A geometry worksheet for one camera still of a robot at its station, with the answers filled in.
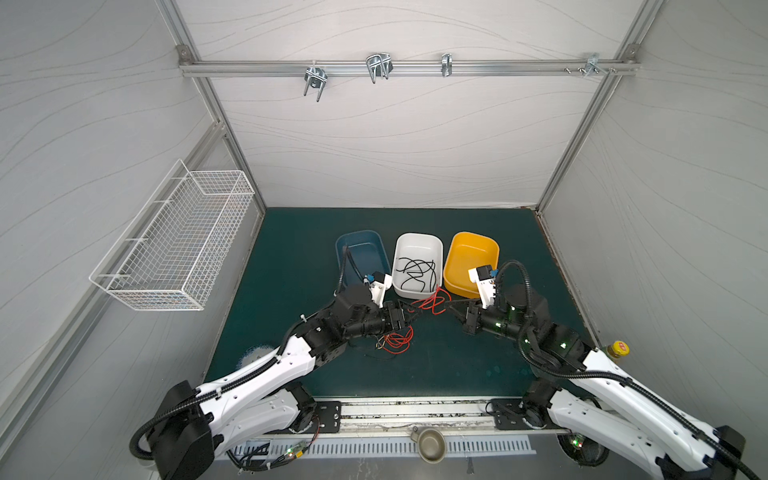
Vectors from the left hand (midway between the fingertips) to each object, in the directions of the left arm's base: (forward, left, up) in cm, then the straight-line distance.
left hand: (422, 313), depth 70 cm
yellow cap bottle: (-6, -45, -3) cm, 45 cm away
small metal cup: (-24, -2, -19) cm, 31 cm away
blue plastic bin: (+30, +20, -18) cm, 40 cm away
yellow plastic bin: (+34, -19, -20) cm, 44 cm away
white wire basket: (+8, +59, +11) cm, 61 cm away
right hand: (+3, -7, +3) cm, 8 cm away
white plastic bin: (+34, -3, -18) cm, 38 cm away
